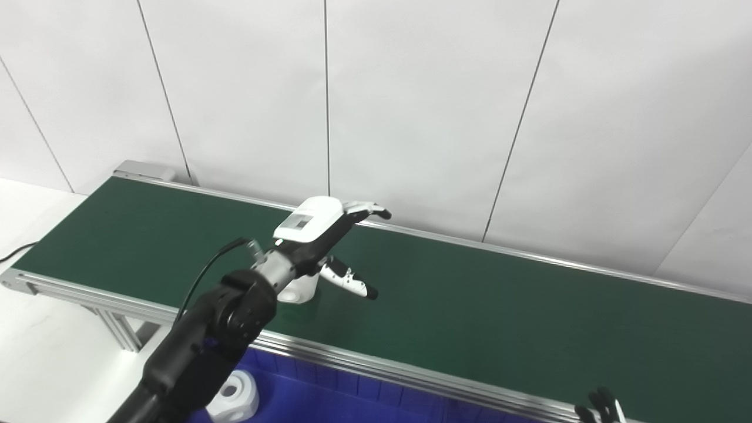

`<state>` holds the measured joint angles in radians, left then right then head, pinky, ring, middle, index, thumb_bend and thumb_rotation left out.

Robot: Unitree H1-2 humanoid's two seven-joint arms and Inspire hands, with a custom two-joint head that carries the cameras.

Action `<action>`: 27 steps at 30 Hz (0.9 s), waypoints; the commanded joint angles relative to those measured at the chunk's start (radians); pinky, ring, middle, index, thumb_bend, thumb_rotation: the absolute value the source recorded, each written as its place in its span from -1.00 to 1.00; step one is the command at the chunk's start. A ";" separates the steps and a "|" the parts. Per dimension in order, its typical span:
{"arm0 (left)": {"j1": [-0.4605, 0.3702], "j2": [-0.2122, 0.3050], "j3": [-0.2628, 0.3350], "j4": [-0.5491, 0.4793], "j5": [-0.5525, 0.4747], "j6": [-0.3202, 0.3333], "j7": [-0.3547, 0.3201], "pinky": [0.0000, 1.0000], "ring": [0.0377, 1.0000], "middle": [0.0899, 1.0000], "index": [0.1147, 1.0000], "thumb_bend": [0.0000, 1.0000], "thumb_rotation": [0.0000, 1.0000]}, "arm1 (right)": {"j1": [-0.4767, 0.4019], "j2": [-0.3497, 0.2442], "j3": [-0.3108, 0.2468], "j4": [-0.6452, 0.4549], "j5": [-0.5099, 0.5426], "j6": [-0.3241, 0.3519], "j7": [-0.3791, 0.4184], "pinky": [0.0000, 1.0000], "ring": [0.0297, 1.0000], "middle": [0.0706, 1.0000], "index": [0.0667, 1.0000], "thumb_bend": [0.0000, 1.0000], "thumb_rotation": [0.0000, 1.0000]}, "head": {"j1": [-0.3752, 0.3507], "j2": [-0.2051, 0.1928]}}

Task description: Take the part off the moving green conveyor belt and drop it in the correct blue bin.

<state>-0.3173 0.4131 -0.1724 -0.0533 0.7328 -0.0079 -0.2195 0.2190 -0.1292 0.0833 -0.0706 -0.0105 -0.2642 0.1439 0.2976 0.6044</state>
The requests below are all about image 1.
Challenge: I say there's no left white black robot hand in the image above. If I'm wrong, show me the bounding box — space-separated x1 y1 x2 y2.
273 196 392 301

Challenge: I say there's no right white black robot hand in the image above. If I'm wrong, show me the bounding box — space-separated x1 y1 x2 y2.
574 385 627 423

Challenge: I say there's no white round plastic part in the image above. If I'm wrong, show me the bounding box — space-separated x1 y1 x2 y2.
276 273 321 305
205 370 260 423

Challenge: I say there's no green conveyor belt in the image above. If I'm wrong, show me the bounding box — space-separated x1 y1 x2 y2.
0 170 752 423
12 177 752 423

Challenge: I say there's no grey conveyor end housing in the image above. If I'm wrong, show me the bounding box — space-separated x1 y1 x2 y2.
113 159 177 182

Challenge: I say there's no blue bin with white parts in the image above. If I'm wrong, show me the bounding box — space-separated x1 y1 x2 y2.
187 345 565 423

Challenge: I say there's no aluminium conveyor leg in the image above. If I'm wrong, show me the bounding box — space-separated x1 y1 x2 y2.
81 304 160 354

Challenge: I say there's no black floor cable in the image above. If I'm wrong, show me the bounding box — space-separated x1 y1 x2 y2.
0 241 39 264

